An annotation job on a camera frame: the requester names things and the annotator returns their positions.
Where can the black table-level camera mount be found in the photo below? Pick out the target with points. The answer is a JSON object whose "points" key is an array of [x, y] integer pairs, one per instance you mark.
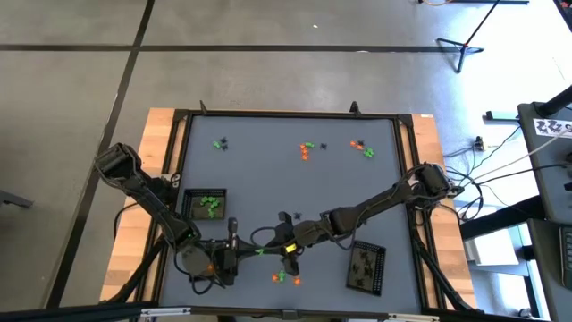
{"points": [[289, 314]]}

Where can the grey cart with label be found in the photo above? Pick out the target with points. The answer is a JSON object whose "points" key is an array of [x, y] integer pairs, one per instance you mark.
{"points": [[545, 179]]}

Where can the black pole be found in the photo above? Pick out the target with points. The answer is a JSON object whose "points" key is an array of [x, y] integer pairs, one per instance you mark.
{"points": [[556, 104]]}

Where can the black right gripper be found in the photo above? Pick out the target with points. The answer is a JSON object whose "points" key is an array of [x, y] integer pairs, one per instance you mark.
{"points": [[306, 232]]}

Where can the black keyboard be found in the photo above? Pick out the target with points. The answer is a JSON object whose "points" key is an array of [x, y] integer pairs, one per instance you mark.
{"points": [[567, 255]]}

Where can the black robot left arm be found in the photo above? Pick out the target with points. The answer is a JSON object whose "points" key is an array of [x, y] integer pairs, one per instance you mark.
{"points": [[147, 197]]}

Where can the black power adapter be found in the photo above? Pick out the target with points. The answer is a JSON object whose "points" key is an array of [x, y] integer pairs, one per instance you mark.
{"points": [[479, 143]]}

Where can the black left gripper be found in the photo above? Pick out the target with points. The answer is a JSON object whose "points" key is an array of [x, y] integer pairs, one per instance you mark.
{"points": [[230, 255]]}

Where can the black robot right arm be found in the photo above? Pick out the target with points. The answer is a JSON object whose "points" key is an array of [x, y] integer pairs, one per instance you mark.
{"points": [[380, 199]]}

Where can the grey chair leg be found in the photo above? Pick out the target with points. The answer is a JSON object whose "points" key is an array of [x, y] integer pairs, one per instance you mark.
{"points": [[13, 199]]}

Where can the black tripod stand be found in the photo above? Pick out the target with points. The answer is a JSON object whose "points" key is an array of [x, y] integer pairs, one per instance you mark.
{"points": [[462, 44]]}

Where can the black plastic mesh basket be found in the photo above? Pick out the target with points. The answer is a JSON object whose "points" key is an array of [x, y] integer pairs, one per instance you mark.
{"points": [[192, 197], [375, 282], [214, 273]]}

